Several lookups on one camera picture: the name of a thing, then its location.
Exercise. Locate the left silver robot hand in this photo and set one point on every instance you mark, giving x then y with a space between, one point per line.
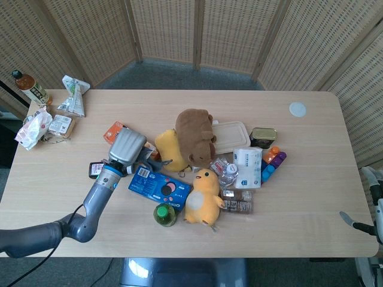
127 146

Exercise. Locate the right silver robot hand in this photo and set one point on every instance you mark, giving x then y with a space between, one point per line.
379 215

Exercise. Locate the grey cloth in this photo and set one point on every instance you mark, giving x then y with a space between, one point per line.
149 160

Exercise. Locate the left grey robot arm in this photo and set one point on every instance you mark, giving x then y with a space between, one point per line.
89 209

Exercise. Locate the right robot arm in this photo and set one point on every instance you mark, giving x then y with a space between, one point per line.
372 269

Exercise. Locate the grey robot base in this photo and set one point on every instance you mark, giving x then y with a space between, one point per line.
182 273

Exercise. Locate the orange snack box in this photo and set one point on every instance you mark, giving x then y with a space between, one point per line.
112 133

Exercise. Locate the small orange snack packet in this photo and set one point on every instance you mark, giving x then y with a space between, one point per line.
152 151

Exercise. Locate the black snack box red picture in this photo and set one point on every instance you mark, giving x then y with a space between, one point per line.
96 170

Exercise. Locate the yellow plush pillow toy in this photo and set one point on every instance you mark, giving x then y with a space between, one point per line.
170 149

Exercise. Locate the blue Oreo cookie box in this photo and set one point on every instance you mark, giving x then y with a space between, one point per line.
155 186

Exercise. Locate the brown bear plush toy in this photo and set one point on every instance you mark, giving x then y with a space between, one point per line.
193 131

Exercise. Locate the wrapped bread package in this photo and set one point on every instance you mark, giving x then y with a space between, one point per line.
61 125

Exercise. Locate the crumpled white green package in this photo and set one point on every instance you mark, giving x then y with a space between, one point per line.
74 98

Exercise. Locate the green capped drink bottle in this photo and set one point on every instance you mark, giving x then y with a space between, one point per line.
164 214

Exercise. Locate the yellow chick plush toy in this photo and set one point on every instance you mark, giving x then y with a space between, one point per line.
202 197

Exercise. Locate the pink white plastic bag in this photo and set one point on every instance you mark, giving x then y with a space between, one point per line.
33 130

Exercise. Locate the crushed clear water bottle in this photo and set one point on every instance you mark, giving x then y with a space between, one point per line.
226 173

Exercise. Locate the beige plastic lunch box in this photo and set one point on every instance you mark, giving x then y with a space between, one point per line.
230 136

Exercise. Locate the woven wooden screen panel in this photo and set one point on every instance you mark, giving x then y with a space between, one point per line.
317 45
27 45
362 104
164 30
92 36
236 33

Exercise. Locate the amber tea bottle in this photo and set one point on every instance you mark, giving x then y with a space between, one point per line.
31 88

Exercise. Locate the colourful toy building blocks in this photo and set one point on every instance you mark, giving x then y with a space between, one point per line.
270 167

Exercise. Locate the black furniture piece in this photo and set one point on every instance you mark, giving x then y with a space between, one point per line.
6 140

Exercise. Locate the white tissue pack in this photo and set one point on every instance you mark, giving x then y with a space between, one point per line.
247 169

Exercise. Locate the brown snack packet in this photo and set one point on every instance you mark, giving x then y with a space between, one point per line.
237 203

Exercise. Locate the white round lid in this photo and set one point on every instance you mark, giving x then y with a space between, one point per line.
297 109

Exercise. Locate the dark green tin can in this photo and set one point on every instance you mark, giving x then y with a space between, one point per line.
264 137

